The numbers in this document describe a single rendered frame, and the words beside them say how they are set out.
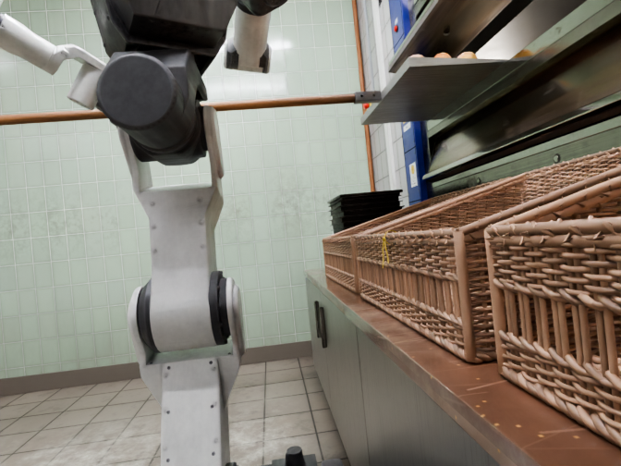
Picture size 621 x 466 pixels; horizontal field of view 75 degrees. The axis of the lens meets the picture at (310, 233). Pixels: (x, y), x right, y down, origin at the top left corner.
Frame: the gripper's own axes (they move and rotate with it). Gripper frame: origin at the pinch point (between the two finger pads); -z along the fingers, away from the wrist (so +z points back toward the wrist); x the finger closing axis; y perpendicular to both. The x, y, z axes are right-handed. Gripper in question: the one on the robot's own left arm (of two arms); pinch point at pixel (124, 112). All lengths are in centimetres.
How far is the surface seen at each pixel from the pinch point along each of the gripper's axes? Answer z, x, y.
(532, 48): 35, 4, 113
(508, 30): 9, -14, 125
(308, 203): -123, 23, 66
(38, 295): -121, 62, -99
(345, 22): -122, -92, 102
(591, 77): 52, 18, 113
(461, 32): 4, -17, 112
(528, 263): 97, 50, 65
